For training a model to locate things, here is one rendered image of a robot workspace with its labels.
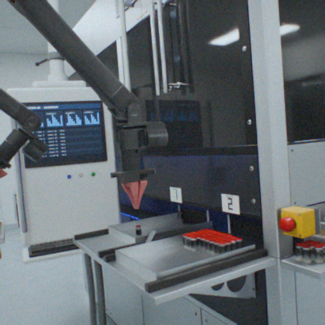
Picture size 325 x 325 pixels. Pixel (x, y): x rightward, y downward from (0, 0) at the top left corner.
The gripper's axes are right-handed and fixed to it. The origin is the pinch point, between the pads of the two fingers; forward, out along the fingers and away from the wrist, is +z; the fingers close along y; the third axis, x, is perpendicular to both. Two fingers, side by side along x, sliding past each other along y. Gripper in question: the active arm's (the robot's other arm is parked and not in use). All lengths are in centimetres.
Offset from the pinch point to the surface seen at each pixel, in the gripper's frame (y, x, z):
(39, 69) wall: 92, 542, -167
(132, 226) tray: 22, 54, 18
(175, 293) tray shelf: 3.3, -10.5, 21.0
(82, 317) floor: 26, 171, 106
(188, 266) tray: 10.8, -5.6, 17.6
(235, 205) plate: 37.4, 4.6, 6.8
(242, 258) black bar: 27.8, -7.6, 19.0
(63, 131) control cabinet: 6, 89, -27
